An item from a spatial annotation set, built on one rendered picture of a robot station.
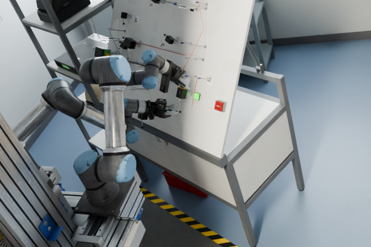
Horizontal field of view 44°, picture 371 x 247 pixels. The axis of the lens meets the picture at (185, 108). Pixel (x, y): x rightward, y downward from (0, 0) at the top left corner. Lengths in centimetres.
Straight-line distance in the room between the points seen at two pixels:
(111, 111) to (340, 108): 250
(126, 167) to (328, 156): 205
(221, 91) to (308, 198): 122
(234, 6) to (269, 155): 97
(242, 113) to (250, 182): 43
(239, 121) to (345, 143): 116
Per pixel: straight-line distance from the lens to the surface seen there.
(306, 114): 403
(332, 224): 324
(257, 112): 286
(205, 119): 257
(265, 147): 284
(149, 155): 336
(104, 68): 195
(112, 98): 195
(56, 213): 212
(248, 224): 300
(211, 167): 275
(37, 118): 238
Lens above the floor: 258
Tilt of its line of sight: 35 degrees down
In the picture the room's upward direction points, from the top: 20 degrees counter-clockwise
